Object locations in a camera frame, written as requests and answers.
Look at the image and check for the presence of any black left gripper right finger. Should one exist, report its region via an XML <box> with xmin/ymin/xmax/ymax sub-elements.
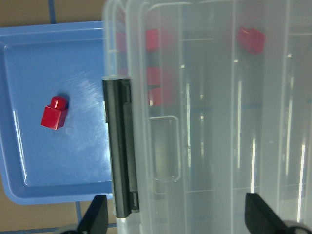
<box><xmin>244</xmin><ymin>193</ymin><xmax>295</xmax><ymax>234</ymax></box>

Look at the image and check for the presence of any blue plastic tray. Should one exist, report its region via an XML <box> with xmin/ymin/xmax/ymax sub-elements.
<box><xmin>0</xmin><ymin>21</ymin><xmax>112</xmax><ymax>205</ymax></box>

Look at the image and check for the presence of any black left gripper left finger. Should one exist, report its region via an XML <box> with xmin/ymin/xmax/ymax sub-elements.
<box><xmin>77</xmin><ymin>195</ymin><xmax>108</xmax><ymax>234</ymax></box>

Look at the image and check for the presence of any black box latch handle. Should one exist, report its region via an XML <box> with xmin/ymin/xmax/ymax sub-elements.
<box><xmin>102</xmin><ymin>78</ymin><xmax>139</xmax><ymax>218</ymax></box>

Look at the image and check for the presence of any clear plastic storage box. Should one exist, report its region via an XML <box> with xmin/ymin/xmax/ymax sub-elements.
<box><xmin>102</xmin><ymin>0</ymin><xmax>312</xmax><ymax>234</ymax></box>

